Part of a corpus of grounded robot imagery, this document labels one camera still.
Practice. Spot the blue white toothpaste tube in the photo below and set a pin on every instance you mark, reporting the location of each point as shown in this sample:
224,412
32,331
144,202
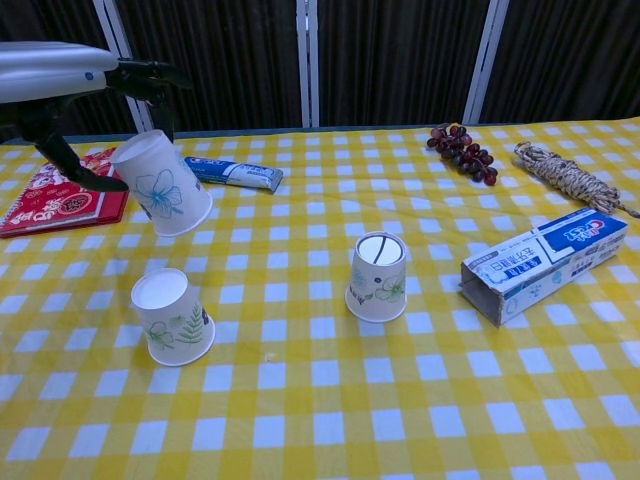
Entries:
240,172

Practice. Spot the black pleated partition panel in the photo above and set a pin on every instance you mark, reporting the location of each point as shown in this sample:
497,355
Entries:
400,60
225,60
50,20
575,60

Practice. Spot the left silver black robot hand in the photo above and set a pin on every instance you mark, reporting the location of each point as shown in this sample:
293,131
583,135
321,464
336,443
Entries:
50,70

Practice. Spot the paper cup green fern print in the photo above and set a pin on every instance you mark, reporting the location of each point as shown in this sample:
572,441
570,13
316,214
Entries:
170,325

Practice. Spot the red spiral desk calendar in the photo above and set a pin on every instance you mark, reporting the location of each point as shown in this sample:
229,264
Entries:
50,210

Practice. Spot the blue white toothpaste box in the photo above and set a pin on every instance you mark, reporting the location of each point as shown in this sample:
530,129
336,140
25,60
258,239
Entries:
540,265

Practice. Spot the yellow white checked tablecloth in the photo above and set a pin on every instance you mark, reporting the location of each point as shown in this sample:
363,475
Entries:
300,400

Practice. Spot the dark red grape bunch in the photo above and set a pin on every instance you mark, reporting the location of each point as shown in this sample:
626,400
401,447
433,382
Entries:
462,150

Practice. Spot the paper cup black line bottom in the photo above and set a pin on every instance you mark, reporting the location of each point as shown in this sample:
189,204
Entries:
375,290

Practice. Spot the white partition frame post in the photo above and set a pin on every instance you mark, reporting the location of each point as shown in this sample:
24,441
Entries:
112,25
307,60
482,60

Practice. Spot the paper cup blue flower print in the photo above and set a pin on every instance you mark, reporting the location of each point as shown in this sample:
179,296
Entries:
165,200

